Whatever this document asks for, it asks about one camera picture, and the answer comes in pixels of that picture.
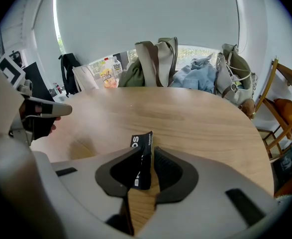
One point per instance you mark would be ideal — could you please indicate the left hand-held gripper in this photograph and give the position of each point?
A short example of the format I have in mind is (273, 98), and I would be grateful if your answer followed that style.
(11, 70)

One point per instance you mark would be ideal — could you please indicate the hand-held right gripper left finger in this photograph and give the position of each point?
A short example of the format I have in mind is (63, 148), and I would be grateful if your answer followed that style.
(86, 180)

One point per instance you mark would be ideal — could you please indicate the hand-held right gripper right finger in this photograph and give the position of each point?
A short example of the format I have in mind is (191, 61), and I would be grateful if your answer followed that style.
(210, 195)

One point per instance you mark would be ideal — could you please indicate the small black snack packet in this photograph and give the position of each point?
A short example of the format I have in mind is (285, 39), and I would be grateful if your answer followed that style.
(143, 163)

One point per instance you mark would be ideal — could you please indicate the wooden coffee table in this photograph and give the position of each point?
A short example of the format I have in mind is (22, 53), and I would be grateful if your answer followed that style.
(185, 123)

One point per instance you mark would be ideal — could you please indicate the person's left hand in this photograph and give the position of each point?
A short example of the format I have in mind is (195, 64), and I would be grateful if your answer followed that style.
(53, 129)

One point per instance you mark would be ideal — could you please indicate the black backpack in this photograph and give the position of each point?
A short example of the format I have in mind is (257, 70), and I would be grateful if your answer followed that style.
(71, 76)

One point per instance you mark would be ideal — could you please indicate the white tote bag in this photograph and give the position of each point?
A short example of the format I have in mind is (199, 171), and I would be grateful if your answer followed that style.
(86, 78)

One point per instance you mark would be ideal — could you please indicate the orange snack packet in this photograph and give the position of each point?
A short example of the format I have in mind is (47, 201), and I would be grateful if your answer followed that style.
(108, 80)

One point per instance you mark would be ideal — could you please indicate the red-capped white bottle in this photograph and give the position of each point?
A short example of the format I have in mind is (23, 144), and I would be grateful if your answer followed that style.
(106, 59)

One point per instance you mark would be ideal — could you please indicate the white-label clear bottle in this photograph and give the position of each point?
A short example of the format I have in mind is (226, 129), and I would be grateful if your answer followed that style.
(117, 67)

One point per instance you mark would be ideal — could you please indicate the olive green bag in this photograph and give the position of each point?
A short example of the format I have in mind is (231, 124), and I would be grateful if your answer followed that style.
(132, 76)

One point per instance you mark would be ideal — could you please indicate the dark bin teal liner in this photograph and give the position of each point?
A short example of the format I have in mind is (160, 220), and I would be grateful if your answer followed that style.
(287, 165)

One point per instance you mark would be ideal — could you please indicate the brown plush toy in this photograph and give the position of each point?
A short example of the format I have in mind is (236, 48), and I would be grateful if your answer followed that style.
(248, 108)

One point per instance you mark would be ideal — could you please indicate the small orange pillow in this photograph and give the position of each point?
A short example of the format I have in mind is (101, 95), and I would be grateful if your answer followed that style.
(290, 113)

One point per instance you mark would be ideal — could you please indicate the light blue clothing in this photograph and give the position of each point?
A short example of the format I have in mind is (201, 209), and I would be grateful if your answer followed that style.
(195, 76)

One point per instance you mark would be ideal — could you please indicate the wooden shelf rack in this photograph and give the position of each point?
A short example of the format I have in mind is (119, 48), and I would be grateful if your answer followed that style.
(272, 83)

